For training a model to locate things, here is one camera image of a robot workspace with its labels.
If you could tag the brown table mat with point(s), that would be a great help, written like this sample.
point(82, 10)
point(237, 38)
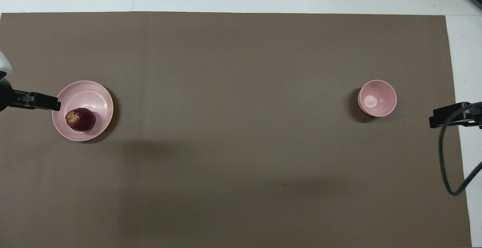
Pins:
point(241, 127)

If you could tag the pink bowl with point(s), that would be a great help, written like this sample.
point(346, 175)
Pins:
point(377, 99)

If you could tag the red apple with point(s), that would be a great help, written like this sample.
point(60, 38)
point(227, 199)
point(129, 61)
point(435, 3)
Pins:
point(81, 120)

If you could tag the pink plate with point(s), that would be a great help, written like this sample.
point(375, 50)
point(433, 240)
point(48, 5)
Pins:
point(88, 95)

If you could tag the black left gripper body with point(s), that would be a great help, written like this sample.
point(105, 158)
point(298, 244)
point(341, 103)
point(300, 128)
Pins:
point(7, 97)

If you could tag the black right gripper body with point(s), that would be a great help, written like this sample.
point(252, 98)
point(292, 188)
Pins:
point(474, 116)

